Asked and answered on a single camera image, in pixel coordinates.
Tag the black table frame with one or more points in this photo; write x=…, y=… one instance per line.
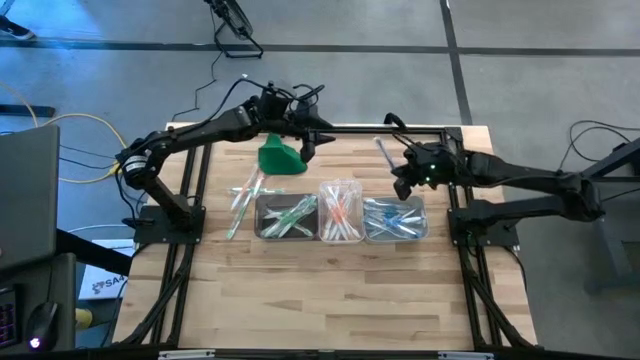
x=435, y=131

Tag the person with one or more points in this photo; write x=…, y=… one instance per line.
x=15, y=28

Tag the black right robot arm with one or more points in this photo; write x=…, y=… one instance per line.
x=525, y=177

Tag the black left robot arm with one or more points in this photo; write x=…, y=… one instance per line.
x=200, y=131

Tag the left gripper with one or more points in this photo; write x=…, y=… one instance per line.
x=280, y=125

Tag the black floor fan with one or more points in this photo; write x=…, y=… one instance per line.
x=235, y=17

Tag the frosted plastic bin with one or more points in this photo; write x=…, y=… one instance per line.
x=369, y=201

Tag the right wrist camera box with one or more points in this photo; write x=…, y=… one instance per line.
x=426, y=150

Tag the black keyboard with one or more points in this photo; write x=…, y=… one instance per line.
x=7, y=320

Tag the green cloth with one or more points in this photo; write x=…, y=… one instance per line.
x=277, y=157

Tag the dark metal table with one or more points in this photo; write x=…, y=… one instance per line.
x=615, y=240

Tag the black flat floor bar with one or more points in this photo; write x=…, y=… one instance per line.
x=25, y=110

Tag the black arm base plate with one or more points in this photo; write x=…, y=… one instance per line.
x=150, y=232
x=500, y=237

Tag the white printed box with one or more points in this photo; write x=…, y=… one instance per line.
x=100, y=285

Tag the silver metal bracket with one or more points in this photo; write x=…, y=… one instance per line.
x=187, y=355
x=465, y=355

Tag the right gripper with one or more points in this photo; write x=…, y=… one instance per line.
x=432, y=170

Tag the dark grey plastic bin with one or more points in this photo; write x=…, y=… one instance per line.
x=260, y=200

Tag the small yellow object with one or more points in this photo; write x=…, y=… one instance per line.
x=84, y=317

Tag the orange toothbrush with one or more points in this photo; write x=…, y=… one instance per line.
x=340, y=215
x=342, y=210
x=345, y=227
x=247, y=189
x=334, y=231
x=327, y=225
x=336, y=200
x=350, y=205

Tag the clear plastic bin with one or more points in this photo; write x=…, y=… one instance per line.
x=322, y=185

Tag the black computer mouse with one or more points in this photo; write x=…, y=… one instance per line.
x=42, y=325

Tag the black side desk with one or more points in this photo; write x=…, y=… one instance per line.
x=62, y=300

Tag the blue toothbrush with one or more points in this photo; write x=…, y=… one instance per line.
x=390, y=225
x=400, y=232
x=385, y=152
x=405, y=215
x=380, y=212
x=415, y=227
x=385, y=207

